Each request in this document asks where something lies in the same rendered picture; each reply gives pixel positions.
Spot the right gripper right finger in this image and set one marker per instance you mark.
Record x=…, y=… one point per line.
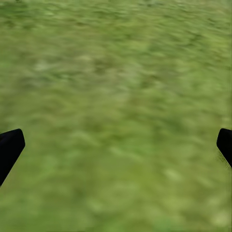
x=224, y=143

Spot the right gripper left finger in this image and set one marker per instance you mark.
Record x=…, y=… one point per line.
x=11, y=145

